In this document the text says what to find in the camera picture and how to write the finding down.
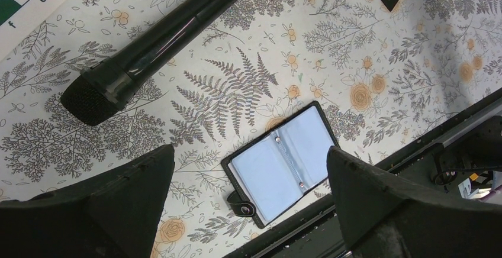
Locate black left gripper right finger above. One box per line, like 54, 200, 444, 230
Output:
327, 146, 501, 257

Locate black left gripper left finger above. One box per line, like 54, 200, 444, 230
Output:
1, 144, 175, 257

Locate black leather card holder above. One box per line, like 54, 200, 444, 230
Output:
221, 101, 339, 229

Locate black flashlight orange tip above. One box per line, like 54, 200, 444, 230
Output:
60, 0, 237, 126

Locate floral table mat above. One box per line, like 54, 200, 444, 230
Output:
1, 0, 501, 257

